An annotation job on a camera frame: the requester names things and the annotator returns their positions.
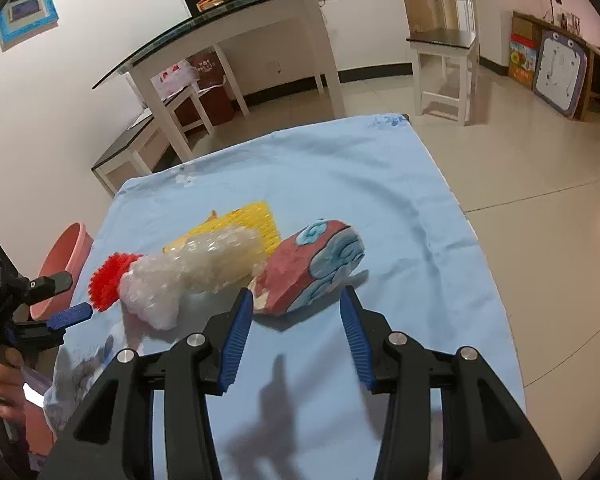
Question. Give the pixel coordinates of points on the small black-topped white table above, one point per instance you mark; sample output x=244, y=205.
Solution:
x=445, y=37

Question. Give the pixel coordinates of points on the pink plastic bucket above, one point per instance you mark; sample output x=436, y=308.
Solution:
x=75, y=250

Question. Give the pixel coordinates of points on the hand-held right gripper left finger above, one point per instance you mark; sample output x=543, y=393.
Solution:
x=235, y=340

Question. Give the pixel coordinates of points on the red tin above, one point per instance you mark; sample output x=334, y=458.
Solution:
x=211, y=2

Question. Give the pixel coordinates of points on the dark red box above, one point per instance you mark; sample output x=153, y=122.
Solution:
x=210, y=80

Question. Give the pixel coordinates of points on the black-topped white bench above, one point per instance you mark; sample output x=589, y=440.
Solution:
x=130, y=140

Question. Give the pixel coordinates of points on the white table with glass top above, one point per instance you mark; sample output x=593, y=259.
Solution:
x=260, y=15

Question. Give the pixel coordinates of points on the pink and blue crushed carton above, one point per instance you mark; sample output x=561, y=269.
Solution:
x=290, y=270

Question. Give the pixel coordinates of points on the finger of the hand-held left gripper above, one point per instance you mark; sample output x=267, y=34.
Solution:
x=50, y=284
x=70, y=316

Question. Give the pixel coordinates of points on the clear bubble wrap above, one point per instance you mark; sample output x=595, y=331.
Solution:
x=200, y=265

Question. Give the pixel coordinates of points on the clear bag with pink contents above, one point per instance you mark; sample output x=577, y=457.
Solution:
x=172, y=77

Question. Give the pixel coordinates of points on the light blue floral tablecloth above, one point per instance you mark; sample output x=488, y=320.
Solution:
x=330, y=185

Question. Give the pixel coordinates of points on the yellow foam net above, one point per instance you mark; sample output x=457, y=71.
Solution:
x=250, y=215

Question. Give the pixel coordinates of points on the person's left hand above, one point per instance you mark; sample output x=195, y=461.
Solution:
x=5, y=382

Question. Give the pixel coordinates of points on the white paper sheet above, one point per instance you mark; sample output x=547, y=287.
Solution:
x=142, y=119

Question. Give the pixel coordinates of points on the blue-framed wall picture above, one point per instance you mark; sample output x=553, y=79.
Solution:
x=27, y=10

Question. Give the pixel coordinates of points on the colourful cardboard box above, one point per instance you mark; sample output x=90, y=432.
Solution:
x=524, y=57

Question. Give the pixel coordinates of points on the grey-framed drawing board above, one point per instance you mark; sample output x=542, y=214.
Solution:
x=560, y=72

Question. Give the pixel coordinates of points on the red foam net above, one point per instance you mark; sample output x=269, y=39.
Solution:
x=105, y=280

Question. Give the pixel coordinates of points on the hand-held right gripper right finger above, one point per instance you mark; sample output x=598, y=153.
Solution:
x=355, y=340

